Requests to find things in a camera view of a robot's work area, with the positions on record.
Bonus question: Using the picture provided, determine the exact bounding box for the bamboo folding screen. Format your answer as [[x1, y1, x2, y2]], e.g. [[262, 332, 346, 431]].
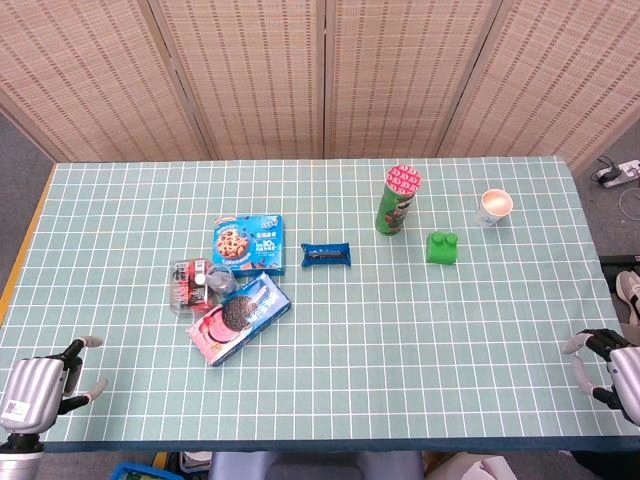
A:
[[0, 0, 640, 170]]

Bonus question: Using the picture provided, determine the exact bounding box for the white shoe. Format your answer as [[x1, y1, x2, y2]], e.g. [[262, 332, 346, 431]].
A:
[[615, 270, 640, 327]]

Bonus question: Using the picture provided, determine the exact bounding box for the thin white cable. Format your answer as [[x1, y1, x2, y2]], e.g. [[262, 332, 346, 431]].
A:
[[617, 185, 640, 222]]

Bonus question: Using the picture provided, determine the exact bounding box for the white paper sheet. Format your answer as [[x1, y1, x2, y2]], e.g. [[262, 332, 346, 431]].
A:
[[427, 455, 517, 480]]

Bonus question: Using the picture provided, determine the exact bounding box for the green toy brick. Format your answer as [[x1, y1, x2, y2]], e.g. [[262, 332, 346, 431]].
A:
[[425, 231, 461, 266]]

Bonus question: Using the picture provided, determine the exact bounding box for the blue chocolate chip cookie box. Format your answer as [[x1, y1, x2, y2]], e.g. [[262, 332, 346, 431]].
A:
[[212, 214, 287, 277]]

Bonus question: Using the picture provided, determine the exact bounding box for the white paper cup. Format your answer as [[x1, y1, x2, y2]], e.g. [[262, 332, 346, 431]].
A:
[[475, 188, 515, 228]]

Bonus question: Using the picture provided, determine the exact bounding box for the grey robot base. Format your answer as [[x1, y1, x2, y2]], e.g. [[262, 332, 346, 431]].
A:
[[208, 451, 425, 480]]

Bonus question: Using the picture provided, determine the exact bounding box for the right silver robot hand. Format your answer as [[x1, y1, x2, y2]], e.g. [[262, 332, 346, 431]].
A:
[[560, 328, 640, 426]]

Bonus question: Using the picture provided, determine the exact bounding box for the clear plastic box red label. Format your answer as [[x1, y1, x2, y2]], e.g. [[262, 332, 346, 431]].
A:
[[169, 257, 215, 319]]

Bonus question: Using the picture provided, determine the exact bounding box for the green grid tablecloth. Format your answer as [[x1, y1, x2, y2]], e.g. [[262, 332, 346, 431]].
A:
[[0, 156, 640, 454]]

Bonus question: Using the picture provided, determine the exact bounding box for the blue plastic crate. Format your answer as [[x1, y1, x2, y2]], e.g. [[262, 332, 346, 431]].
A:
[[108, 461, 174, 480]]

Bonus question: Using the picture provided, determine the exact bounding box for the white power strip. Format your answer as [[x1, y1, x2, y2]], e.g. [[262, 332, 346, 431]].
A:
[[593, 155, 640, 189]]

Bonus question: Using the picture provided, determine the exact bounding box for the blue snack packet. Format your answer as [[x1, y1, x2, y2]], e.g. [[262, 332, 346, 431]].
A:
[[300, 241, 353, 269]]

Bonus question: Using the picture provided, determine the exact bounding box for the green Pringles can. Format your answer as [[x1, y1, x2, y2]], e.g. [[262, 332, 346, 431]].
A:
[[374, 163, 422, 237]]

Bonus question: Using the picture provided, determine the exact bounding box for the pink blue Oreo box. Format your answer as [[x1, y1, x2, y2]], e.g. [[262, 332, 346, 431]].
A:
[[185, 272, 293, 368]]

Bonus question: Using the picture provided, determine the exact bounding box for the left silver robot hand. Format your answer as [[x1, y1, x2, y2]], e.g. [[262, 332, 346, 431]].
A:
[[0, 335, 109, 436]]

